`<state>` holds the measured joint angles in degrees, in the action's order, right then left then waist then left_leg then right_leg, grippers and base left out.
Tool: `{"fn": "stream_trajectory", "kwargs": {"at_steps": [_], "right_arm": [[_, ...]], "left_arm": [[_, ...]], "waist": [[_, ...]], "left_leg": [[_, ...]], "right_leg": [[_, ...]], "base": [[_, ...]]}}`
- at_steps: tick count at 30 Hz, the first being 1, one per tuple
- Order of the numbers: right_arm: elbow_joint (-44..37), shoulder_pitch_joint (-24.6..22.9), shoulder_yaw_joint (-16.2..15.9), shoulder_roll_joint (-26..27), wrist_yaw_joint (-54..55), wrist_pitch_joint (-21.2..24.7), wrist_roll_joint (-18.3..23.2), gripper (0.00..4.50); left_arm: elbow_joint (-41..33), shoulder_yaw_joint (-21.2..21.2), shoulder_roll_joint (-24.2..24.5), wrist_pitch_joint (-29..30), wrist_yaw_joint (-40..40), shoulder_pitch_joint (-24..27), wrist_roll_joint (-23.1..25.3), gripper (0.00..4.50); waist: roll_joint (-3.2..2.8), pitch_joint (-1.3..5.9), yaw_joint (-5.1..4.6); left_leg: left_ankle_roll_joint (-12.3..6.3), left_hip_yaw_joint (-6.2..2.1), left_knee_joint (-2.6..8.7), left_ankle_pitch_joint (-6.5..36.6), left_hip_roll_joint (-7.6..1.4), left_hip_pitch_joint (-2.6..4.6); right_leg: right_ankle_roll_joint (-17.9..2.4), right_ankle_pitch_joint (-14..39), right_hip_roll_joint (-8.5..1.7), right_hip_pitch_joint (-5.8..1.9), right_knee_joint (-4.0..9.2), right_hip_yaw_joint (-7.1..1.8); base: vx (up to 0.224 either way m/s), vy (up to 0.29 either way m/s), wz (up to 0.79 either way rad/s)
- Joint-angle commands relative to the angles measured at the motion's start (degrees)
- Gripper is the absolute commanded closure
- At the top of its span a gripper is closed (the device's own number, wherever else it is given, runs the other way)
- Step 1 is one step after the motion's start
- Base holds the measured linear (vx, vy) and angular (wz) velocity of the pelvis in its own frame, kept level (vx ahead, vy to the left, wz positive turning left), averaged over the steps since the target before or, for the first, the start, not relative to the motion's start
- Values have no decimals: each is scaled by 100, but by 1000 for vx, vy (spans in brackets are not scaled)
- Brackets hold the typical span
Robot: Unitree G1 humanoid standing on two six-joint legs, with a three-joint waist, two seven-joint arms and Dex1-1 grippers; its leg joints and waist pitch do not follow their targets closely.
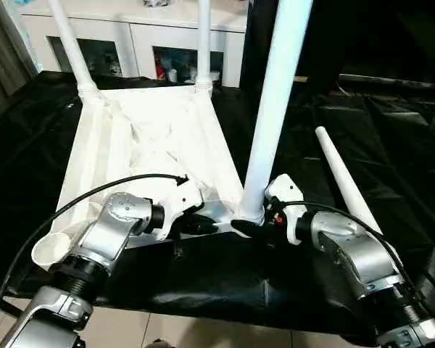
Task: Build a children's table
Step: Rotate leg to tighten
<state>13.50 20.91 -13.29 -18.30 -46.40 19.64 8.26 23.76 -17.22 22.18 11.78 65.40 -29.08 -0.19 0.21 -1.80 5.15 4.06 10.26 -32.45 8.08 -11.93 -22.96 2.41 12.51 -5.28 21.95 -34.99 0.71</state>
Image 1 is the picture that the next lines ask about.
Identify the red packet in cabinet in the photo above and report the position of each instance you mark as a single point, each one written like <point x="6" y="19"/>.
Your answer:
<point x="160" y="69"/>

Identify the black glossy mat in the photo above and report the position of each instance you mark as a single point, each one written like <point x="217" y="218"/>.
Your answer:
<point x="366" y="145"/>

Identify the small white cup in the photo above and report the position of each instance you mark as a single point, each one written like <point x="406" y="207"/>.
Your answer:
<point x="172" y="75"/>

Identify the white plastic table top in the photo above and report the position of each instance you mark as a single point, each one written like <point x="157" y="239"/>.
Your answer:
<point x="148" y="119"/>

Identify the grey ornament on cabinet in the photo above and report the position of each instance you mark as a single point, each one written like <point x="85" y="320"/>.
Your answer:
<point x="155" y="3"/>

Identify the black long pole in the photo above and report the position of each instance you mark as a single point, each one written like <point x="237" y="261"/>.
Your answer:
<point x="395" y="81"/>

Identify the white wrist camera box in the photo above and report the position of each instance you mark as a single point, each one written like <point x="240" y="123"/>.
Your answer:
<point x="181" y="203"/>
<point x="286" y="192"/>

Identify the white plastic table leg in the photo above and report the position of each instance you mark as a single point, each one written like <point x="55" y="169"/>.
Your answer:
<point x="344" y="174"/>
<point x="74" y="47"/>
<point x="204" y="43"/>
<point x="272" y="108"/>

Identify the black backdrop cloth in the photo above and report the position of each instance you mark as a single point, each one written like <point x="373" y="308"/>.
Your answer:
<point x="384" y="32"/>

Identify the black metal table leg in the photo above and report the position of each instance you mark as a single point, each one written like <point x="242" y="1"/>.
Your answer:
<point x="11" y="308"/>

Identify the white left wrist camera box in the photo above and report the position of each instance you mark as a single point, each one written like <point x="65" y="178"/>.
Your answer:
<point x="181" y="203"/>

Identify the white cabinet with glass doors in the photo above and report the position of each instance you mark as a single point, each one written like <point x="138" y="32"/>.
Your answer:
<point x="141" y="25"/>

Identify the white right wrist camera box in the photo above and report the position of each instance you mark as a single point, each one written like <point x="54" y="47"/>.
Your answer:
<point x="286" y="192"/>

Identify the small gold label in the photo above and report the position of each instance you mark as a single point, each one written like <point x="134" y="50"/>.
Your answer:
<point x="301" y="78"/>

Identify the small white jar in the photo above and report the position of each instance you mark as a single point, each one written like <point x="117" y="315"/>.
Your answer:
<point x="214" y="76"/>

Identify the grey brown curtain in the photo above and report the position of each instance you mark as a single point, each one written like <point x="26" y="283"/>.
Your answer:
<point x="7" y="47"/>

